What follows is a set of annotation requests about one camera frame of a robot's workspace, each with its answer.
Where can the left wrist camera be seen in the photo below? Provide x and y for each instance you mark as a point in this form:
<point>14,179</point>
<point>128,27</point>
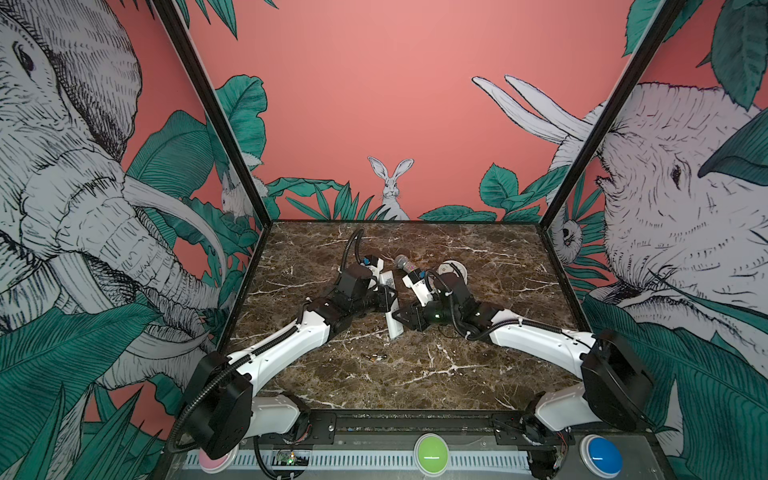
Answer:
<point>375,265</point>

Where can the glitter microphone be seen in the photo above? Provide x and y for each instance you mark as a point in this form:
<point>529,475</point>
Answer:
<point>403,263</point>

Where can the white vented cable duct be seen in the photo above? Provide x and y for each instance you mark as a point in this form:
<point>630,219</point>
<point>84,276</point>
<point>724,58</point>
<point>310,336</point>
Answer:
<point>513,462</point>

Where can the blue push button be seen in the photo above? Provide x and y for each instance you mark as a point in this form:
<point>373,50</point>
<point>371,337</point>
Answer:
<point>600,456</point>

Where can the pink push button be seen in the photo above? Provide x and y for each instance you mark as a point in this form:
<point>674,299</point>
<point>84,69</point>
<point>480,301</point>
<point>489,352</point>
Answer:
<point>215,466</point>

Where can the white alarm clock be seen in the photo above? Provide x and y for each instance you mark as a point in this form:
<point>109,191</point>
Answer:
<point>453,266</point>

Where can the black front rail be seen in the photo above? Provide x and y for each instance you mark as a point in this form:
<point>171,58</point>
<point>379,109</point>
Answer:
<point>506,427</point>

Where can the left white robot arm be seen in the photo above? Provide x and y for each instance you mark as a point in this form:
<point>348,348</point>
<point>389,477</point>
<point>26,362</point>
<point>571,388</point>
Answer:
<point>222,405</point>

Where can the white remote control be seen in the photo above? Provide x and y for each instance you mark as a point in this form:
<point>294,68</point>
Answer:
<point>387,282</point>

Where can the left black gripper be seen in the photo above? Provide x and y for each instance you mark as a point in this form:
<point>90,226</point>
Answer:
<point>383,299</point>

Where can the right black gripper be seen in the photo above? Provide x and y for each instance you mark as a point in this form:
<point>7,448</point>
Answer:
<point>416,313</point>

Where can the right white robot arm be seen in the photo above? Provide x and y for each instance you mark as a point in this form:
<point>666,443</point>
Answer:
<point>614,384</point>

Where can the green push button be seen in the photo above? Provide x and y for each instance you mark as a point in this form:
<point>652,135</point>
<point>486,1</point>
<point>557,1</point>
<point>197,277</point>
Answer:
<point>432,455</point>

